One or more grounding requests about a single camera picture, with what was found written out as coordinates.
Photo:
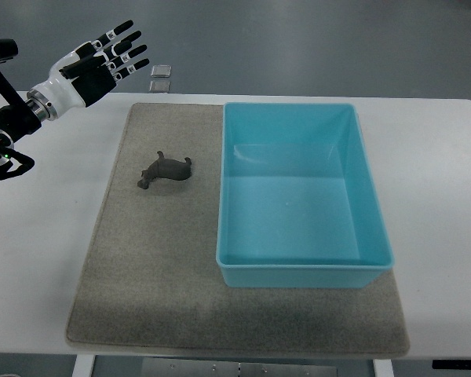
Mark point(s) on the floor outlet plate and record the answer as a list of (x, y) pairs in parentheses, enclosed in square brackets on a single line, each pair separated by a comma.
[(161, 71), (159, 86)]

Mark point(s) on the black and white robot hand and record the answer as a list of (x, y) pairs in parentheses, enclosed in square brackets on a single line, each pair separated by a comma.
[(93, 69)]

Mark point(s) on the white left table leg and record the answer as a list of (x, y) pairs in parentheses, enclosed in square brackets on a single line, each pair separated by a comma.
[(84, 365)]

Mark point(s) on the white table leg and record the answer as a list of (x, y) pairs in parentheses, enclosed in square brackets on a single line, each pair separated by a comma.
[(84, 365), (383, 368)]

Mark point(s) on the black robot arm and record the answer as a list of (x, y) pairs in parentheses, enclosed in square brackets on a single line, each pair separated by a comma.
[(18, 119)]

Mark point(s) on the white right table leg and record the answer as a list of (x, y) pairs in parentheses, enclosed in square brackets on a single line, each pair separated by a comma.
[(383, 368)]

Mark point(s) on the metal table base plate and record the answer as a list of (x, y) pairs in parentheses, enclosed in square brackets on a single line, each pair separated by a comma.
[(178, 367)]

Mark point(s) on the blue plastic box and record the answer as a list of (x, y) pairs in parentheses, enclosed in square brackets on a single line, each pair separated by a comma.
[(298, 207)]

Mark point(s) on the lower floor outlet plate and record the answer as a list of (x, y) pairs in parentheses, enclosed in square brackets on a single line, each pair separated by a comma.
[(159, 86)]

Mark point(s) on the grey felt mat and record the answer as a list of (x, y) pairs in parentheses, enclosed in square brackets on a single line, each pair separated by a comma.
[(151, 279)]

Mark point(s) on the black table control panel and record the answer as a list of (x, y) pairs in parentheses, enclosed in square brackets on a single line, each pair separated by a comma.
[(464, 365)]

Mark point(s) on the brown toy hippo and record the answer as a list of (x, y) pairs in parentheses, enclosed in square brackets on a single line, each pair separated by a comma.
[(164, 168)]

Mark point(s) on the upper floor outlet plate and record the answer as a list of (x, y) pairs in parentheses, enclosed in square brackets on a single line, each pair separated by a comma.
[(161, 71)]

